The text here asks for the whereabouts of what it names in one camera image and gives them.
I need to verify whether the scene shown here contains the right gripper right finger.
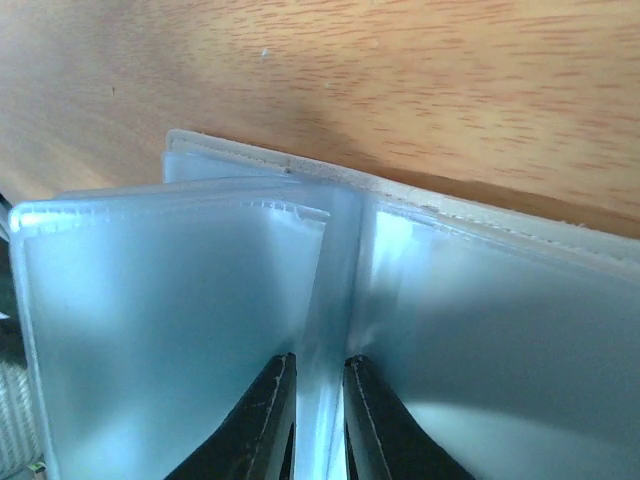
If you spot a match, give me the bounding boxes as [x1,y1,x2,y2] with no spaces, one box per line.
[343,355,473,480]

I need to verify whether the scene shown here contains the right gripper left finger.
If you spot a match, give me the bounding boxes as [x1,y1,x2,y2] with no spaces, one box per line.
[168,353,297,480]

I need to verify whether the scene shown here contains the beige leather card holder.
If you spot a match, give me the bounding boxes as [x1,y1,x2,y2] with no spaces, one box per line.
[1,130,639,479]

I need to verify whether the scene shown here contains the aluminium front rail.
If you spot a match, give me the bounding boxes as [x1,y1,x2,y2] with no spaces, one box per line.
[1,360,42,479]

